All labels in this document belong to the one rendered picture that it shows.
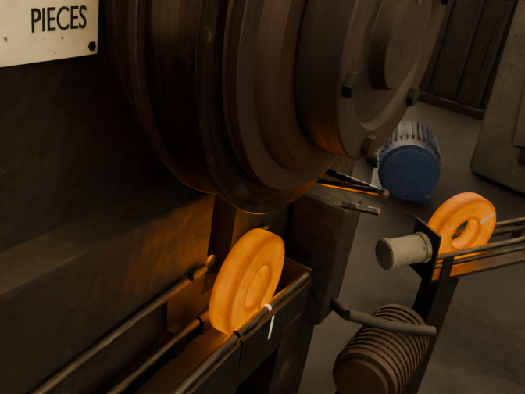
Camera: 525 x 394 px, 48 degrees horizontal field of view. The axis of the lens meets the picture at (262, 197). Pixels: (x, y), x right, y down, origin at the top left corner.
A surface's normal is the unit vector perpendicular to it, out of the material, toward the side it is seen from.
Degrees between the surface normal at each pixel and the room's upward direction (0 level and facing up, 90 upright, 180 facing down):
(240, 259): 36
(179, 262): 90
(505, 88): 90
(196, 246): 90
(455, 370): 0
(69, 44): 90
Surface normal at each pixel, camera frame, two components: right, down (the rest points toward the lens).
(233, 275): -0.30, -0.29
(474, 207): 0.43, 0.46
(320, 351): 0.15, -0.88
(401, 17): 0.83, 0.36
